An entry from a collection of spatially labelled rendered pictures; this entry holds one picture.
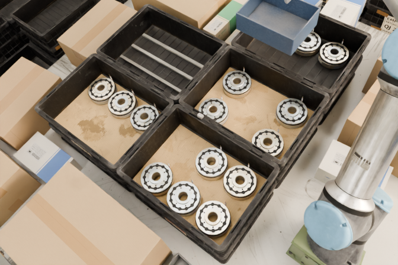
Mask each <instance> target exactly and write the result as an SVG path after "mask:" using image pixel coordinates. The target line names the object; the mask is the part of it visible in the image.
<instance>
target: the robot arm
mask: <svg viewBox="0 0 398 265"><path fill-rule="evenodd" d="M290 1H291V0H284V2H285V3H286V4H288V3H289V2H290ZM383 1H384V3H385V4H386V6H387V8H388V9H389V11H390V12H391V14H392V15H393V16H394V18H395V20H396V21H397V23H398V0H383ZM381 59H382V62H383V65H382V67H381V69H380V72H379V74H378V76H377V79H378V82H379V84H380V90H379V92H378V94H377V96H376V97H375V100H374V102H373V104H372V106H371V108H370V110H369V112H368V114H367V116H366V117H365V120H364V122H363V124H362V126H361V128H360V130H359V132H358V134H357V136H356V138H355V140H354V142H353V144H352V146H351V148H350V151H349V153H348V155H347V157H346V159H345V161H344V163H343V165H342V167H341V169H340V171H339V173H338V175H337V177H336V179H333V180H329V181H327V182H326V184H325V186H324V188H323V190H322V192H321V194H320V196H319V198H318V200H316V201H314V202H312V203H311V204H310V205H309V206H308V207H307V208H306V210H305V212H304V225H305V227H306V229H307V232H308V234H307V242H308V245H309V247H310V249H311V250H312V252H313V253H314V254H315V255H316V256H317V257H318V258H319V259H320V260H321V261H322V262H324V263H325V264H326V265H359V263H360V261H361V257H362V253H363V250H364V246H365V243H366V242H367V241H368V240H369V238H370V237H371V236H372V234H373V233H374V231H375V230H376V229H377V228H378V226H379V225H380V224H381V222H382V221H383V219H384V218H385V217H386V216H387V214H389V213H390V210H391V209H392V207H393V201H392V199H391V197H389V195H388V194H387V193H386V192H385V191H384V190H382V189H381V188H380V187H378V185H379V184H380V182H381V180H382V178H383V176H384V174H385V172H386V171H387V169H388V167H389V165H390V163H391V161H392V159H393V158H394V156H395V154H396V152H397V151H398V28H396V29H395V30H394V31H393V32H392V33H391V34H390V35H389V36H388V37H387V39H386V41H385V42H384V45H383V48H382V52H381Z"/></svg>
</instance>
